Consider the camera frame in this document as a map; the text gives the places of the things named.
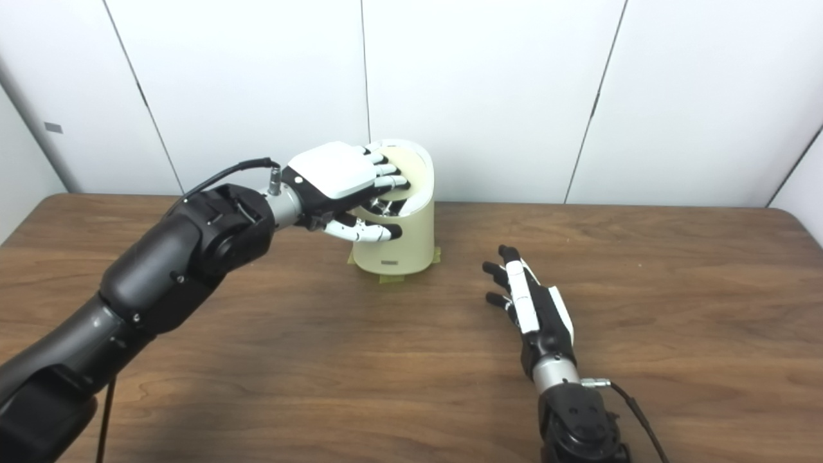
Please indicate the cream-colored plastic bin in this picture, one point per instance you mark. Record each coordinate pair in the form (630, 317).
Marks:
(415, 244)

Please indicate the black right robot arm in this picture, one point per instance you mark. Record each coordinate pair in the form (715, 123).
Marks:
(578, 424)

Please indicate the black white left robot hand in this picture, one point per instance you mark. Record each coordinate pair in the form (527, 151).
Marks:
(334, 173)

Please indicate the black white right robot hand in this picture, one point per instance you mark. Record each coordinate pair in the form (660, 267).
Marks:
(546, 328)

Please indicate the round cream bin lid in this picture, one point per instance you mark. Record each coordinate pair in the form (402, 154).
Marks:
(415, 177)

